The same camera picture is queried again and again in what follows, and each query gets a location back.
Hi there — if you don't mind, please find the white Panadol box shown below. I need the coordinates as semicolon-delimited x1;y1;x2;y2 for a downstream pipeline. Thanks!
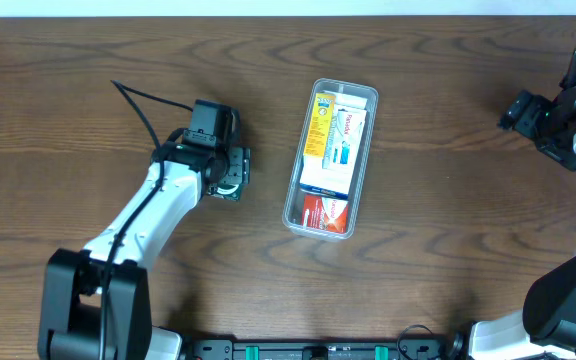
322;106;367;173

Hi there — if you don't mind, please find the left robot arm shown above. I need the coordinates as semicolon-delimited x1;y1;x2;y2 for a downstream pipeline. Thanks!
37;142;251;359

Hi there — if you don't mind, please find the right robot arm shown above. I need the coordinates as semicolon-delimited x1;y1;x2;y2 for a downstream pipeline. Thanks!
446;47;576;359

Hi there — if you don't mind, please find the left black cable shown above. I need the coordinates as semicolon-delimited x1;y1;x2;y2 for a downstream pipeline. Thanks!
98;79;195;360

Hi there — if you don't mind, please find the clear plastic container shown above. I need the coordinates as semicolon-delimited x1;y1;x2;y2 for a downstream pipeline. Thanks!
283;78;379;242

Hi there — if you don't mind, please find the green Zam-Buk tin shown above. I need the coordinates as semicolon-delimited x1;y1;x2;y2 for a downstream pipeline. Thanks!
209;184;244;202

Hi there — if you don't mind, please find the red Panadol Actifast box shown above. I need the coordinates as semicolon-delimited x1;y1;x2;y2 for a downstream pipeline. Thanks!
302;194;348;234

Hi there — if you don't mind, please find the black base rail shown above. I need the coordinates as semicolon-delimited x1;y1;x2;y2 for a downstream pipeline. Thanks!
179;336;459;360

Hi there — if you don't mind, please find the blue fever patch box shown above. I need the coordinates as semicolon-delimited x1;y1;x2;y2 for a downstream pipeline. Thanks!
299;91;367;198

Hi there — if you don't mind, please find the yellow medicine box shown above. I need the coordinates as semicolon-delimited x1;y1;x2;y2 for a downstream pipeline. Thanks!
304;93;336;159

